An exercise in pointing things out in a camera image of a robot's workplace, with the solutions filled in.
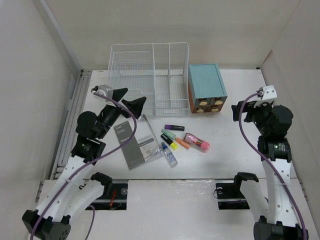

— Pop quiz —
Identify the grey setup guide booklet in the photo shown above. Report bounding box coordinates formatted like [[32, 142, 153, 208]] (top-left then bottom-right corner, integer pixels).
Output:
[[114, 119, 145, 170]]

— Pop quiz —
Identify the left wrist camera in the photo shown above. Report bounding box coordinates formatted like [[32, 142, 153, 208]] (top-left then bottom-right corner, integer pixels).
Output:
[[91, 84, 114, 99]]

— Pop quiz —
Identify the purple highlighter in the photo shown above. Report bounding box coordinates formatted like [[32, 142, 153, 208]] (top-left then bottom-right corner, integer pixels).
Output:
[[164, 124, 185, 132]]

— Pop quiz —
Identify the clear blue-cap bottle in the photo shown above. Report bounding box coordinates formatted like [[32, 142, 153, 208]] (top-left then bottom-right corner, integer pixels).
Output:
[[161, 142, 178, 168]]

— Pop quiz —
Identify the aluminium rail frame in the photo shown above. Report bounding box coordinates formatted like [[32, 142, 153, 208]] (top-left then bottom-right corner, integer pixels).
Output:
[[47, 69, 92, 180]]

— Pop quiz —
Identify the orange highlighter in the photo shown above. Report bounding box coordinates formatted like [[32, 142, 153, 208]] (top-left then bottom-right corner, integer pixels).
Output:
[[175, 137, 191, 150]]

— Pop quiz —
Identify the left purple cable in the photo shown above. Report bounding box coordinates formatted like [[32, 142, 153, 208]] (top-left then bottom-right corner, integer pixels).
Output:
[[29, 92, 138, 240]]

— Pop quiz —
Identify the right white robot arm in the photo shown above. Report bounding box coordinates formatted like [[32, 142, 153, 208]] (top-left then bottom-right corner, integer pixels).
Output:
[[231, 101, 309, 240]]

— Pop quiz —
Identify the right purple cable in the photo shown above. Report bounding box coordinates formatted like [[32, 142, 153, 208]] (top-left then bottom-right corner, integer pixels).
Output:
[[238, 92, 309, 240]]

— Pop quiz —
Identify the pink capsule pencil case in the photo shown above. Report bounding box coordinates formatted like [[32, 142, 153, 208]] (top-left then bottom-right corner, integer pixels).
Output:
[[184, 133, 210, 152]]

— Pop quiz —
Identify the purple cable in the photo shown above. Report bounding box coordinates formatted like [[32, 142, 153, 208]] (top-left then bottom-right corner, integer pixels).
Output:
[[29, 92, 138, 240], [238, 92, 309, 240]]

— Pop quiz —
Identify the white wire desk organizer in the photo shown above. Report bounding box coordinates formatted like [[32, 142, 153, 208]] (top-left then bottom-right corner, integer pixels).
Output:
[[106, 42, 190, 117]]

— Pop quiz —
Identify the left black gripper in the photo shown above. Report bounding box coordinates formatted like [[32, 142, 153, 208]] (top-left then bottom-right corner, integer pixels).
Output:
[[96, 88, 146, 140]]

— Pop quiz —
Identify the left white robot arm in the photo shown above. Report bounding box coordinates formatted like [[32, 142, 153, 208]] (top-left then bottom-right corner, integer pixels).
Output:
[[22, 88, 147, 240]]

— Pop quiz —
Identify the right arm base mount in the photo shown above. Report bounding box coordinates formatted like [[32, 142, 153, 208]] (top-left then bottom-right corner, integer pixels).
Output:
[[213, 182, 250, 210]]

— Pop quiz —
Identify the teal wooden drawer box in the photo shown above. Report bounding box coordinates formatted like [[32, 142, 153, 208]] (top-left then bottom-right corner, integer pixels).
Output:
[[188, 63, 228, 114]]

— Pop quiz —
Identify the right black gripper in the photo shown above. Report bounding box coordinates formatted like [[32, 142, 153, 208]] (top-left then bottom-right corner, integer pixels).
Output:
[[230, 98, 272, 136]]

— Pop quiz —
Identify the green highlighter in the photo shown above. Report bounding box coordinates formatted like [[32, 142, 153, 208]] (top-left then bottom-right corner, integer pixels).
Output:
[[161, 129, 176, 141]]

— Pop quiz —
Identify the yellow highlighter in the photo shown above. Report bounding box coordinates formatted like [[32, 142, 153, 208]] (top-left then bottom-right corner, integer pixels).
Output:
[[160, 133, 178, 150]]

